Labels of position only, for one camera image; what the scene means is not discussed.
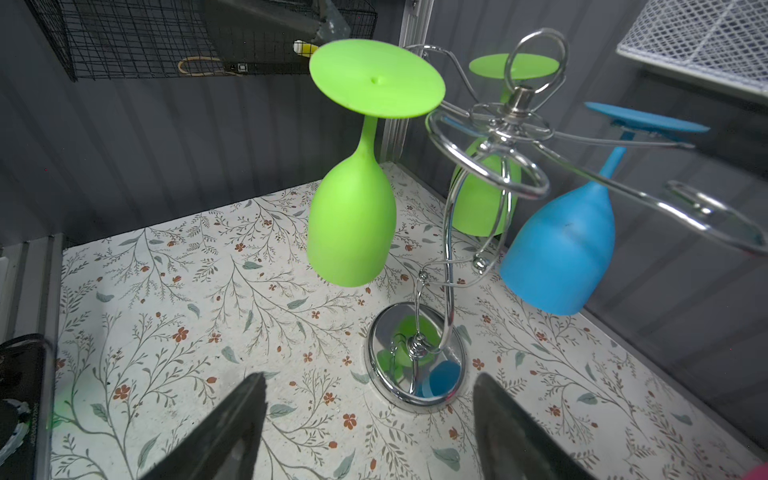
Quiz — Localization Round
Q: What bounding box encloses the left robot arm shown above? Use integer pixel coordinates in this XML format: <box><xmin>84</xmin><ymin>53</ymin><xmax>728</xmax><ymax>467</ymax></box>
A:
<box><xmin>1</xmin><ymin>334</ymin><xmax>52</xmax><ymax>479</ymax></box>

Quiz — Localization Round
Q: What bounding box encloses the white wire wall basket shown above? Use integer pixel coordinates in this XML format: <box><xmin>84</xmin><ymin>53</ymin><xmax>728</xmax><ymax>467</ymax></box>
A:
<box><xmin>616</xmin><ymin>1</ymin><xmax>767</xmax><ymax>99</ymax></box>

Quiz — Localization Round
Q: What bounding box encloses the blue wine glass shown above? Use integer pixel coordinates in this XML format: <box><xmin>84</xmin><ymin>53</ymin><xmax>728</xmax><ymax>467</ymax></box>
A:
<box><xmin>499</xmin><ymin>100</ymin><xmax>712</xmax><ymax>317</ymax></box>

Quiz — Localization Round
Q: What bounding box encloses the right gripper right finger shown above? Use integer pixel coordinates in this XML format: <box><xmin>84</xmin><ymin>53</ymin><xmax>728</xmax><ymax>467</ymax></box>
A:
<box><xmin>472</xmin><ymin>373</ymin><xmax>593</xmax><ymax>479</ymax></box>

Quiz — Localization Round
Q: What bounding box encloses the green wine glass back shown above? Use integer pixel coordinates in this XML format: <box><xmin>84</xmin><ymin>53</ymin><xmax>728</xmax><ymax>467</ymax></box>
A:
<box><xmin>453</xmin><ymin>53</ymin><xmax>559</xmax><ymax>237</ymax></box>

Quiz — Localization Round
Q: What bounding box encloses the chrome wine glass rack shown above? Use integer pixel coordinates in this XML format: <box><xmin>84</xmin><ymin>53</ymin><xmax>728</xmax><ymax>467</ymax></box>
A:
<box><xmin>366</xmin><ymin>28</ymin><xmax>767</xmax><ymax>413</ymax></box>

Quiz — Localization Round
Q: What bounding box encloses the black wire wall basket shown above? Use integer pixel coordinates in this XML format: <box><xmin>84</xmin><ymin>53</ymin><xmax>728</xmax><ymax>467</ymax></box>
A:
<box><xmin>26</xmin><ymin>1</ymin><xmax>378</xmax><ymax>81</ymax></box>

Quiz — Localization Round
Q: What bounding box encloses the pink wine glass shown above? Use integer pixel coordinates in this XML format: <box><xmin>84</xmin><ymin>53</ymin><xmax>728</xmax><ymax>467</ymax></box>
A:
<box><xmin>742</xmin><ymin>463</ymin><xmax>768</xmax><ymax>480</ymax></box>

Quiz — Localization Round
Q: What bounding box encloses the yellow marker in basket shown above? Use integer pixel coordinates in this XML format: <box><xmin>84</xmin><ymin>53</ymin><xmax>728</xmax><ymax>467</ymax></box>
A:
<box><xmin>293</xmin><ymin>40</ymin><xmax>319</xmax><ymax>58</ymax></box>

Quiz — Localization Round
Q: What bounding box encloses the yellow-green wine glass front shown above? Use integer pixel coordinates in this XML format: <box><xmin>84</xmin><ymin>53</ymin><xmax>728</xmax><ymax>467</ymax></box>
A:
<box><xmin>307</xmin><ymin>39</ymin><xmax>446</xmax><ymax>287</ymax></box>

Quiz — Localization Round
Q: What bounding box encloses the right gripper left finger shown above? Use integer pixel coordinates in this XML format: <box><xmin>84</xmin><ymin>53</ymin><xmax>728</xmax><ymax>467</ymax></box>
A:
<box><xmin>144</xmin><ymin>372</ymin><xmax>267</xmax><ymax>479</ymax></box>

